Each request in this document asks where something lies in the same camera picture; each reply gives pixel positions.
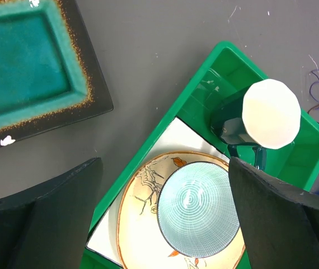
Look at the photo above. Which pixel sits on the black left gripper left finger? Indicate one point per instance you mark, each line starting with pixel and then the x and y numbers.
pixel 47 225

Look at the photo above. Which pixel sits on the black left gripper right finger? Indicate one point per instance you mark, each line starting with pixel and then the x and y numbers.
pixel 279 221

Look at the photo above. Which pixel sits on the white square plate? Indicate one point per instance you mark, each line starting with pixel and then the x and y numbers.
pixel 101 250

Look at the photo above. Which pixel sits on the green plastic tray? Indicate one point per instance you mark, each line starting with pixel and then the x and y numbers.
pixel 226 71

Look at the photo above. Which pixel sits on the light blue ceramic bowl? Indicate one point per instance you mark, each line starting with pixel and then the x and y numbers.
pixel 196 213

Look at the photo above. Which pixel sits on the beige painted ceramic plate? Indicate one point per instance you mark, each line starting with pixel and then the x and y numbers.
pixel 139 240

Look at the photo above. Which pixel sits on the dark green white-lined mug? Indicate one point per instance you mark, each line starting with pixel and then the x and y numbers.
pixel 264 116

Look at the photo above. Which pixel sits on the teal square ceramic plate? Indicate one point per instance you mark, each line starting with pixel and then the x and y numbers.
pixel 49 73

